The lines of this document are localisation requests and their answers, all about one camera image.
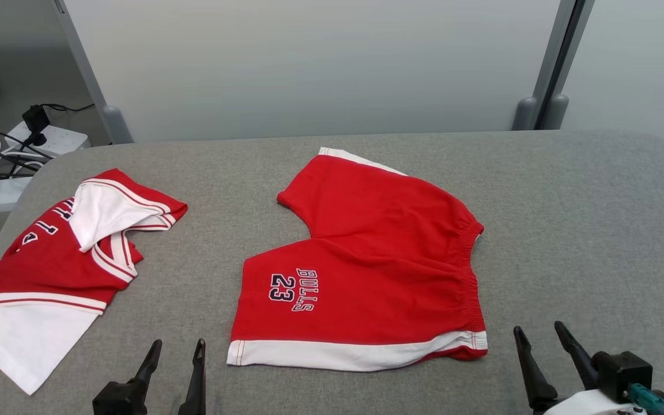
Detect red and white basketball jersey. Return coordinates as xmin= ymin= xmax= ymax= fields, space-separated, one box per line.
xmin=0 ymin=168 xmax=189 ymax=397

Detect grey partition post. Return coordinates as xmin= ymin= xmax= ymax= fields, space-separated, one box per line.
xmin=50 ymin=0 xmax=135 ymax=145
xmin=511 ymin=0 xmax=578 ymax=131
xmin=542 ymin=0 xmax=597 ymax=131

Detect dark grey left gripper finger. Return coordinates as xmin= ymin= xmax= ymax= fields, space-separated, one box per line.
xmin=132 ymin=338 xmax=163 ymax=383
xmin=178 ymin=338 xmax=207 ymax=415

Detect teal cable connector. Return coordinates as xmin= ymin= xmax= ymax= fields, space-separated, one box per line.
xmin=625 ymin=383 xmax=664 ymax=415

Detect red Bulls basketball shorts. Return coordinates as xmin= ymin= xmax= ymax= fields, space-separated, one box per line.
xmin=226 ymin=146 xmax=490 ymax=373

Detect white power strip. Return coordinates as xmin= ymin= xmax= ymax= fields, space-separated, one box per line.
xmin=6 ymin=120 xmax=90 ymax=158
xmin=0 ymin=175 xmax=37 ymax=216

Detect thin black adapter cable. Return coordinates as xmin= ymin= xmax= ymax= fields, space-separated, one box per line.
xmin=41 ymin=102 xmax=96 ymax=114

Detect white partition panel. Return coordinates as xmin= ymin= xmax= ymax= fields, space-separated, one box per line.
xmin=563 ymin=0 xmax=664 ymax=149
xmin=63 ymin=0 xmax=564 ymax=144

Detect black power adapter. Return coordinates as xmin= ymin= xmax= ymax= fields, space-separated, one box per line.
xmin=22 ymin=104 xmax=52 ymax=148

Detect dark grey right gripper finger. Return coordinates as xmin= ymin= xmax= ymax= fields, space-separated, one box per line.
xmin=554 ymin=320 xmax=601 ymax=390
xmin=513 ymin=326 xmax=559 ymax=413

